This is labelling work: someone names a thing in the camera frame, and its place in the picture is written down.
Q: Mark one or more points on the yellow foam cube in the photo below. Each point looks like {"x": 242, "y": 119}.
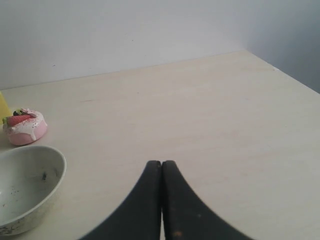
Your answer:
{"x": 4, "y": 109}

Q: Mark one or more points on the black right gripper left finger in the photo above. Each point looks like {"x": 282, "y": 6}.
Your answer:
{"x": 138, "y": 217}

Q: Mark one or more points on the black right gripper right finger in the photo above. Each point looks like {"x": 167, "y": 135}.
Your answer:
{"x": 185, "y": 215}

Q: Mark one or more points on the pink toy cake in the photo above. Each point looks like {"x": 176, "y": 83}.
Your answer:
{"x": 24, "y": 127}

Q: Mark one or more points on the white ceramic bowl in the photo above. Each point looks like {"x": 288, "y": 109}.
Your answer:
{"x": 30, "y": 177}

